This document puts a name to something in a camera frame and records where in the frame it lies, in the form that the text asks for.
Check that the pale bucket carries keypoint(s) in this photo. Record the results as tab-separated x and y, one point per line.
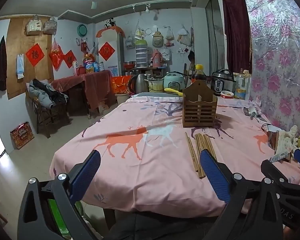
122	98

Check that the orange red gift bag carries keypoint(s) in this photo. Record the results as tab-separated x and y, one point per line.
119	85

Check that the dark hanging coat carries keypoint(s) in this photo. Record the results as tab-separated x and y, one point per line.
1	65

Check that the white knitted glove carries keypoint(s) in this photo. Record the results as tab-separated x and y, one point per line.
286	141

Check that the pile of clothes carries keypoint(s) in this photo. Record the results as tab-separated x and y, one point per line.
42	92

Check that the pile of wooden chopsticks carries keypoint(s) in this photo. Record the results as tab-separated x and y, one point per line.
200	145

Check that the white refrigerator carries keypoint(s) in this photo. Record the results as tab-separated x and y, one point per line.
118	52

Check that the metal spoon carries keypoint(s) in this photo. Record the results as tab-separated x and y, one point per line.
258	117
246	111

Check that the red basin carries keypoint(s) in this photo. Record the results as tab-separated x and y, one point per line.
128	65

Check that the plastic bag yellow contents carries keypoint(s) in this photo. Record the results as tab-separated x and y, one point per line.
140	32

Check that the red gift box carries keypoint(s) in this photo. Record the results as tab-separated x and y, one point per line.
22	135

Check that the light green rice cooker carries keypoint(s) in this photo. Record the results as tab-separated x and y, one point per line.
174	80

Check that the white hanging plastic bag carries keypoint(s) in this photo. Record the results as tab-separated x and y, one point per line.
183	36

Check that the wooden slatted chopstick holder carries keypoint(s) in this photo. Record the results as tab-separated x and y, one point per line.
199	110

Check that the blue white hanging packet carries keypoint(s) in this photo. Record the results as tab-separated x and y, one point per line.
20	66

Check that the person's dark trousers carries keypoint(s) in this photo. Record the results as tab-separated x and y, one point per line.
152	227

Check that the steel electric kettle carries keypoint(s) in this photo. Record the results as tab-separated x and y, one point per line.
138	83

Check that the pink deer print tablecloth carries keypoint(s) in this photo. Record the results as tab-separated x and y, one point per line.
152	175

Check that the teal plastic basin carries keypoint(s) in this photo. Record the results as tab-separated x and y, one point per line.
82	30

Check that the beige hanging bag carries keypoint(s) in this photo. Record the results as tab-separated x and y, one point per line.
157	38

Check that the pink thermos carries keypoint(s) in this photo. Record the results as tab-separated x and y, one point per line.
155	58

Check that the large cooking oil bottle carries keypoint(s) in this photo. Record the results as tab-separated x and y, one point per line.
89	63

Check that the wooden kitchen shelf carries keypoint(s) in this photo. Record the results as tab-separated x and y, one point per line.
145	72

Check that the red white bowl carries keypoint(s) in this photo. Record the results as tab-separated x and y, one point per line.
227	94

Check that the black silver pressure cooker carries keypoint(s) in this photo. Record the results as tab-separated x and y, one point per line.
222	81

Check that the white ceramic spoon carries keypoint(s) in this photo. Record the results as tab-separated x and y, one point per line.
252	110

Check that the white printed bag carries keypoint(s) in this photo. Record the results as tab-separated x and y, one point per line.
166	53

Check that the steel cooking pot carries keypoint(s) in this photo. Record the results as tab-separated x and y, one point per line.
155	85

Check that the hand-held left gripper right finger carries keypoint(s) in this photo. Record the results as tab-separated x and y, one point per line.
215	177

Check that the brown pouch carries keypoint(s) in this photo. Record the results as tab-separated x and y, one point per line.
272	140

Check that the wooden chair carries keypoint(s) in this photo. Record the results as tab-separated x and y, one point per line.
43	120

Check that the pale hanging bag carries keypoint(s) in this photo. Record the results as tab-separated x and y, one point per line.
50	26

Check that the dark sauce bottle yellow cap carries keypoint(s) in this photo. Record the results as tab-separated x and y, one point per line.
198	73

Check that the cardboard box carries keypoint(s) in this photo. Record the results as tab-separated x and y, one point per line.
103	107

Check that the panda plush toy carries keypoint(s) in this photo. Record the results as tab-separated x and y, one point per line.
109	23

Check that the green plastic basin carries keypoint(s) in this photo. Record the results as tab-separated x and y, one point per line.
52	210

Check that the floral plastic wall sheet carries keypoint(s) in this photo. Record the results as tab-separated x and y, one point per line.
280	55

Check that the side table with red cloth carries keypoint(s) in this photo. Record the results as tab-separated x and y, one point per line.
90	85

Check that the orange cloth cover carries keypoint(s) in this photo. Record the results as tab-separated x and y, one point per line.
110	31

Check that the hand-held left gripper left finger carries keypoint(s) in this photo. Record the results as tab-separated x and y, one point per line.
86	170

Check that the brown wooden door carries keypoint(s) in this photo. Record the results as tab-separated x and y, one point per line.
17	40

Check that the white handbag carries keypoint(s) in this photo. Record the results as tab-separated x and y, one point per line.
33	26

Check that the red diamond paper decoration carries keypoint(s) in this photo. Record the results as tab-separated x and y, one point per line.
35	54
106	51
69	58

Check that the stacked food carrier green lid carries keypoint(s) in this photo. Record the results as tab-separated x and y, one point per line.
140	53

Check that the clear oil bottle yellow label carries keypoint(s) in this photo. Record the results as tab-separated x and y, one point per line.
241	87

